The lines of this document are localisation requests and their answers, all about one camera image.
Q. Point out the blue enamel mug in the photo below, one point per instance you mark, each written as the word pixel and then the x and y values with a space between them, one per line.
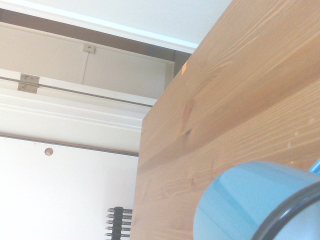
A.
pixel 245 200

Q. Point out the orange tape piece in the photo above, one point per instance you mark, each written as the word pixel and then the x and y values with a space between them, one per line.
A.
pixel 184 68

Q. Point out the white hinged door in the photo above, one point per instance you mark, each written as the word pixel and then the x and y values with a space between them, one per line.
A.
pixel 125 72

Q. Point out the door latch plate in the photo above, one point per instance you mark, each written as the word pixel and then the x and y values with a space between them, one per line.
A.
pixel 89 48

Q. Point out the black finned rack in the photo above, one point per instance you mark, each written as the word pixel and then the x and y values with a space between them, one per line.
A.
pixel 118 222

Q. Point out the round brass door pull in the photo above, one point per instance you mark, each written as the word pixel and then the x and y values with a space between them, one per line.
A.
pixel 48 151

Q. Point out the sliding closet door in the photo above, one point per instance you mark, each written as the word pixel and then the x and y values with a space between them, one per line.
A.
pixel 62 195

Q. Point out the brass door hinge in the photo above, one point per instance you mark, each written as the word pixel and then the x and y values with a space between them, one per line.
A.
pixel 28 83

